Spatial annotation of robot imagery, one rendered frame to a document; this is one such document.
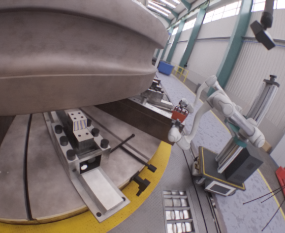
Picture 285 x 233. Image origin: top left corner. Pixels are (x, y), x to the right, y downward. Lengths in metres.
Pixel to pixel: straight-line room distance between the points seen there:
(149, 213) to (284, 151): 5.98
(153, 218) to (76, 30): 1.83
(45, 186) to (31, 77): 0.84
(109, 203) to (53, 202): 0.45
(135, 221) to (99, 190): 0.62
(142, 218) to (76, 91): 1.35
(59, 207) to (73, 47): 1.17
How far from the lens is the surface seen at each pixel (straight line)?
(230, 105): 1.05
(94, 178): 1.06
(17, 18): 1.02
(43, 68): 0.94
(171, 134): 1.28
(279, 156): 6.67
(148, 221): 1.52
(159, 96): 2.72
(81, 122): 0.95
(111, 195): 1.01
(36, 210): 1.17
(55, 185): 1.21
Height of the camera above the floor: 1.38
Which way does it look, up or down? 28 degrees down
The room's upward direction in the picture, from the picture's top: 21 degrees clockwise
